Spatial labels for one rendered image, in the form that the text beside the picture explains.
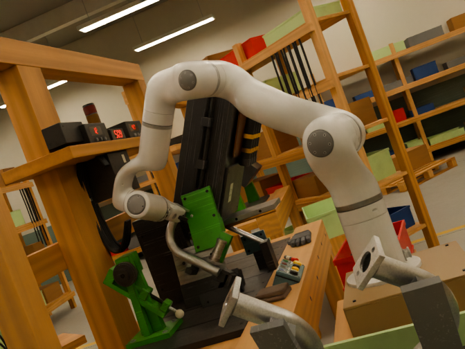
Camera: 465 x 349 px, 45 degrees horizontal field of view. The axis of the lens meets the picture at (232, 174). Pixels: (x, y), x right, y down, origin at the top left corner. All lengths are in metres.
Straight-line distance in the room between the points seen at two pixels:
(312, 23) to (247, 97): 3.07
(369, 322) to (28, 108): 1.22
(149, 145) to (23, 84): 0.49
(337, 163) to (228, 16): 9.98
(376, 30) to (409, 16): 0.63
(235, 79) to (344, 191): 0.43
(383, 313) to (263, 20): 10.03
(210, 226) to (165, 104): 0.53
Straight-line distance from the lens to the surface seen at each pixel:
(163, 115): 1.62
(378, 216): 1.40
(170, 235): 1.97
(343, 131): 1.33
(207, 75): 1.47
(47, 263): 1.83
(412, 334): 1.07
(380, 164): 4.76
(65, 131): 1.85
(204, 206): 1.96
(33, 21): 10.18
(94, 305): 1.91
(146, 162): 1.66
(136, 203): 1.68
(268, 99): 1.44
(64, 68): 2.19
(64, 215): 1.87
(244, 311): 0.72
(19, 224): 8.36
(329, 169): 1.35
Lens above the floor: 1.35
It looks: 2 degrees down
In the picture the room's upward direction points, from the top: 20 degrees counter-clockwise
